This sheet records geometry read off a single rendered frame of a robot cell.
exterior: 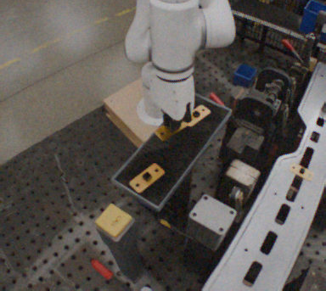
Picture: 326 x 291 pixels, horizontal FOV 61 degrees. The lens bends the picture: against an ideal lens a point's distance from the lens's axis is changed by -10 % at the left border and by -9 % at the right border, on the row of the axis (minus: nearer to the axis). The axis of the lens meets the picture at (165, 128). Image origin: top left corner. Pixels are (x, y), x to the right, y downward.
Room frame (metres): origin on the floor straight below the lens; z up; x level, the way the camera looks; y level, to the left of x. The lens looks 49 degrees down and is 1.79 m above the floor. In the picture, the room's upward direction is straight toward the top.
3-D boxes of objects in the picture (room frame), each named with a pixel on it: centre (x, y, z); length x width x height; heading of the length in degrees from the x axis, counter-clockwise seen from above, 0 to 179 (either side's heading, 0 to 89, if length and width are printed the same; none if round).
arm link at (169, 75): (0.49, -0.01, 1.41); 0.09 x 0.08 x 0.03; 40
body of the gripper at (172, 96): (0.49, -0.02, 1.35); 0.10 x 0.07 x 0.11; 40
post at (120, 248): (0.27, 0.12, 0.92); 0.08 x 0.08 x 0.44; 56
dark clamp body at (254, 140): (0.58, -0.26, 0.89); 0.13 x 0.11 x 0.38; 56
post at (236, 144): (0.53, -0.21, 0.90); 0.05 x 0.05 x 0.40; 56
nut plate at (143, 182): (0.38, 0.04, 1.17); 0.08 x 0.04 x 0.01; 133
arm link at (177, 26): (0.49, -0.02, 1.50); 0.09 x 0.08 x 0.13; 99
